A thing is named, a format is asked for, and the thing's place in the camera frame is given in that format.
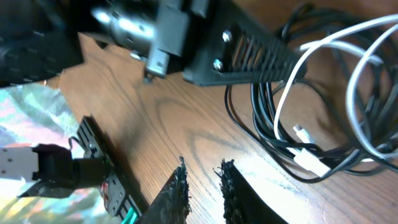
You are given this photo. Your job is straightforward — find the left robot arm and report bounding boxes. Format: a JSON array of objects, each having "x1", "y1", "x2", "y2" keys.
[{"x1": 1, "y1": 0, "x2": 299, "y2": 87}]

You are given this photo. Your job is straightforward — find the black USB cable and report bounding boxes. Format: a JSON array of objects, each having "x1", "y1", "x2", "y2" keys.
[{"x1": 224, "y1": 2, "x2": 398, "y2": 184}]

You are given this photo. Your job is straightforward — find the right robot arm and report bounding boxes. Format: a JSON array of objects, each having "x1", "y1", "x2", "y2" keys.
[{"x1": 1, "y1": 144, "x2": 285, "y2": 223}]

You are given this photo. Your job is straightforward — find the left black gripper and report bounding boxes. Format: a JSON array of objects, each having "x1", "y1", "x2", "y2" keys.
[{"x1": 90, "y1": 1, "x2": 299, "y2": 86}]

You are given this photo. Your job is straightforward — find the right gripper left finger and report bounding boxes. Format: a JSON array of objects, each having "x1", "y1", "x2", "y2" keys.
[{"x1": 136, "y1": 156, "x2": 190, "y2": 224}]

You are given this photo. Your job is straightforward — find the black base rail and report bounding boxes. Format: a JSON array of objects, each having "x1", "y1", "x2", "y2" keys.
[{"x1": 77, "y1": 116, "x2": 148, "y2": 223}]

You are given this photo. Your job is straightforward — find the white USB cable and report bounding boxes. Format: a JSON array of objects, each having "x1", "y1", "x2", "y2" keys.
[{"x1": 273, "y1": 14, "x2": 398, "y2": 178}]

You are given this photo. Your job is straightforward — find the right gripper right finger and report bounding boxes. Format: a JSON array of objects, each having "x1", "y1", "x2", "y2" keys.
[{"x1": 217, "y1": 160, "x2": 287, "y2": 224}]

